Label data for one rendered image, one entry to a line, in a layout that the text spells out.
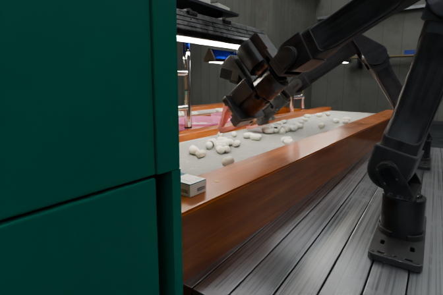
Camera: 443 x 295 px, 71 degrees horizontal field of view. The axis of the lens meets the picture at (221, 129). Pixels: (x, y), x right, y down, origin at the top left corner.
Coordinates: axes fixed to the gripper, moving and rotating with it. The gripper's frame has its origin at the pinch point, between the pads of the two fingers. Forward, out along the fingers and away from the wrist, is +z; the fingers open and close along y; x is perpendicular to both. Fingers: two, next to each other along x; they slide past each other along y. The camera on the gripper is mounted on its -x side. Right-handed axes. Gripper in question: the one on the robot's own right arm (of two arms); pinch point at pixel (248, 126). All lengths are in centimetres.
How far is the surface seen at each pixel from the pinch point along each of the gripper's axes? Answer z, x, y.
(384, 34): -7, -153, -711
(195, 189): -28, 21, 67
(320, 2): 50, -321, -701
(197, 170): -15, 14, 51
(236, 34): -26.3, -18.9, 18.9
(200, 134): 3.5, -2.6, 22.7
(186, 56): -8.6, -26.4, 22.0
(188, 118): 5.0, -10.2, 22.0
